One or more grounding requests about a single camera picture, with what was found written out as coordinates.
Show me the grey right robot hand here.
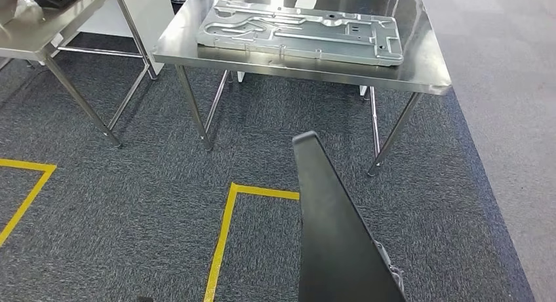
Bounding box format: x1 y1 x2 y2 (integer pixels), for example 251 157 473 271
374 240 406 294

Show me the black plastic licence plate frame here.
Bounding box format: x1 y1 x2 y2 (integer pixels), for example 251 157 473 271
292 130 407 302

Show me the stainless steel workbench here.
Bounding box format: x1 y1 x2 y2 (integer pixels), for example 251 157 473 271
151 0 452 178

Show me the yellow floor tape square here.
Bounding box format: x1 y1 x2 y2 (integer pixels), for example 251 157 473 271
203 183 300 302

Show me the grey metal fixture plate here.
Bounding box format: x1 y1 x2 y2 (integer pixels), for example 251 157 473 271
195 0 405 67

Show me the white cabinet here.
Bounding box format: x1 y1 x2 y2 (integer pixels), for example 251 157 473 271
77 0 176 75

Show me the stainless steel side table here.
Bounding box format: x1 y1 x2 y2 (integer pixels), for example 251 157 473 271
0 0 159 148

